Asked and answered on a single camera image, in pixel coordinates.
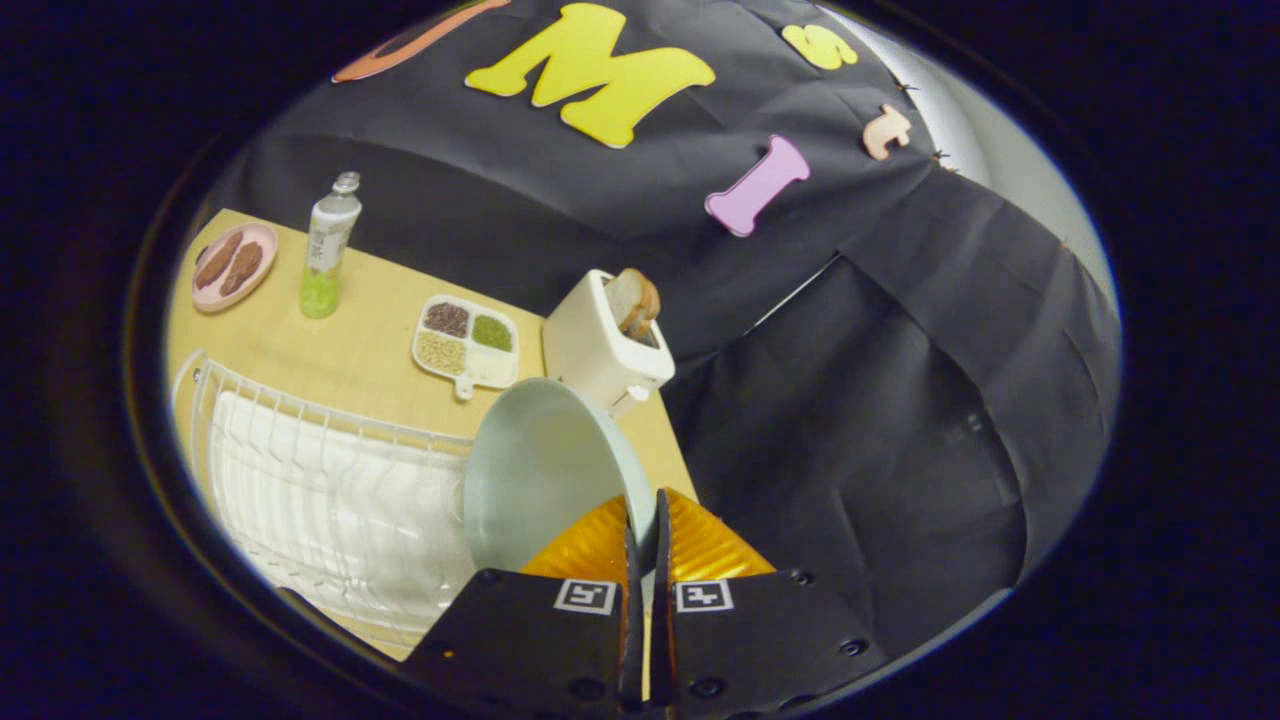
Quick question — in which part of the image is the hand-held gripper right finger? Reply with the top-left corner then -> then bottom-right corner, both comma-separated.
650,488 -> 889,716

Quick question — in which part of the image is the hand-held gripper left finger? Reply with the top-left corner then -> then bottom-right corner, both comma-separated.
400,495 -> 644,713

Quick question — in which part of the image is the light green plate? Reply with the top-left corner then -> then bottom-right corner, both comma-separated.
463,378 -> 658,573

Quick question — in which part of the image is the white wire dish rack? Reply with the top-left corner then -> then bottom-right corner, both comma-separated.
172,348 -> 479,649

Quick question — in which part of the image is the pink plate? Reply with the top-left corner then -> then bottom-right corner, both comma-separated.
191,222 -> 279,314

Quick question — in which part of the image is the white toaster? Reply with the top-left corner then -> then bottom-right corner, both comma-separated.
541,269 -> 677,419

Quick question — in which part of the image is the white divided tray with grains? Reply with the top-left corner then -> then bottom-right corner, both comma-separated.
411,294 -> 521,402

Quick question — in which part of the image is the toast bread slice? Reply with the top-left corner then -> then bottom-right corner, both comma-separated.
604,268 -> 662,341

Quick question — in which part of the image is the clear bottle with green liquid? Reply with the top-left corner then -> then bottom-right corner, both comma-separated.
299,172 -> 363,320

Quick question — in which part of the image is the brown sausage piece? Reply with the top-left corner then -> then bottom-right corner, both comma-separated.
196,233 -> 244,289
220,242 -> 264,297

